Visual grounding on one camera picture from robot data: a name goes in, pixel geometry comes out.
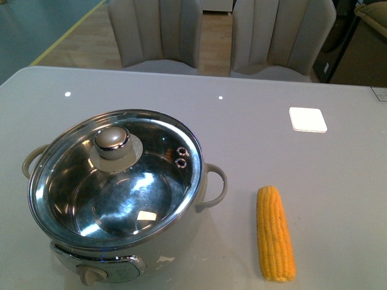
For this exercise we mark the right beige chair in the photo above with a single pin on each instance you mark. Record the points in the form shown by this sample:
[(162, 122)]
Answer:
[(278, 40)]

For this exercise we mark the white electric cooking pot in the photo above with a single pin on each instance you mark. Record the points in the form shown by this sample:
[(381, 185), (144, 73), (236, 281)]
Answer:
[(117, 265)]

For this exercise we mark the sticker on table edge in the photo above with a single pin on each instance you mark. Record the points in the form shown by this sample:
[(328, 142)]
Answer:
[(380, 93)]

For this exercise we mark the dark cabinet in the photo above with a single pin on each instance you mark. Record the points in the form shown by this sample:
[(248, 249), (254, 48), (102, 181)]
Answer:
[(354, 52)]

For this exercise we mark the yellow corn cob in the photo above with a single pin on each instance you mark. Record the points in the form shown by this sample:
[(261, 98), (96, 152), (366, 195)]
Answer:
[(276, 258)]

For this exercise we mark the beige chair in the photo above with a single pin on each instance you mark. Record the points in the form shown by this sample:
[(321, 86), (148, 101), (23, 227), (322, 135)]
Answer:
[(157, 36), (278, 40)]

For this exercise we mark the left beige chair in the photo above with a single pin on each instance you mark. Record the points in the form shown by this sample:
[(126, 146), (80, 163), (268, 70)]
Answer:
[(157, 36)]

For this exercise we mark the glass pot lid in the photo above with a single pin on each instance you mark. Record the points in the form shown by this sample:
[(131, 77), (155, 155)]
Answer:
[(81, 203)]

